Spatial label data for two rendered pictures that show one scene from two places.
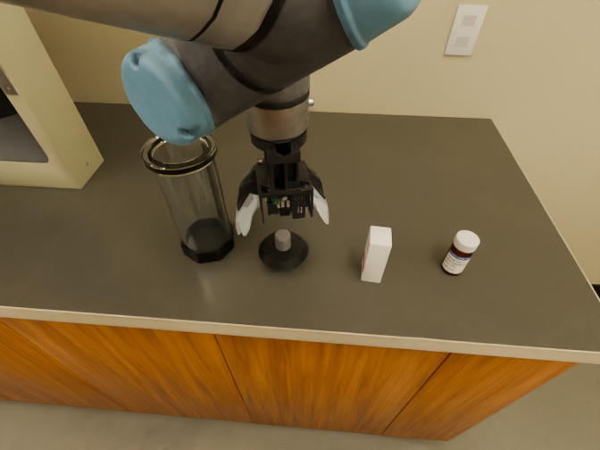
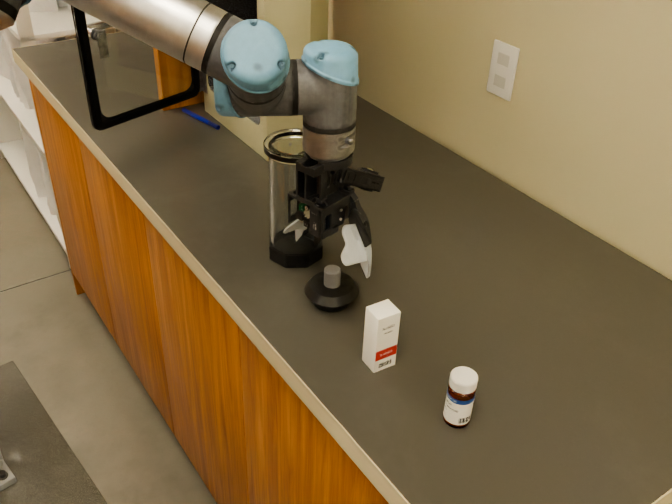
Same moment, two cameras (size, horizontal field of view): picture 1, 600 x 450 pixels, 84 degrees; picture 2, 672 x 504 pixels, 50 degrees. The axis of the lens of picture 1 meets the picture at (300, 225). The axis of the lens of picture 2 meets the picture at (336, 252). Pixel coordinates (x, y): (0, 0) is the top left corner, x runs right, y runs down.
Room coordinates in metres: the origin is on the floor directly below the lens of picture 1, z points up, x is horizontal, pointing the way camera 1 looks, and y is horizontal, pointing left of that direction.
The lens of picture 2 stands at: (-0.23, -0.69, 1.70)
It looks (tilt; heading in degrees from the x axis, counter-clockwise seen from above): 35 degrees down; 50
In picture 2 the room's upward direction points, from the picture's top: 2 degrees clockwise
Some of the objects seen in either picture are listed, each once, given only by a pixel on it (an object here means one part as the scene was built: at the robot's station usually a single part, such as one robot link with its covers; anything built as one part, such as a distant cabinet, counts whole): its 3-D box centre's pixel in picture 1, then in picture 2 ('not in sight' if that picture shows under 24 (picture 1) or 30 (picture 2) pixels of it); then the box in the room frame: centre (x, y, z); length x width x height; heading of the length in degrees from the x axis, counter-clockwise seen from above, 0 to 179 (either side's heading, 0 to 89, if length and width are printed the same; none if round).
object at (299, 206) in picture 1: (281, 170); (324, 189); (0.36, 0.02, 1.17); 0.09 x 0.08 x 0.12; 11
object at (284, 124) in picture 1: (279, 112); (330, 139); (0.36, 0.02, 1.25); 0.08 x 0.08 x 0.05
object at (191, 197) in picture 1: (195, 199); (295, 197); (0.42, 0.18, 1.06); 0.11 x 0.11 x 0.21
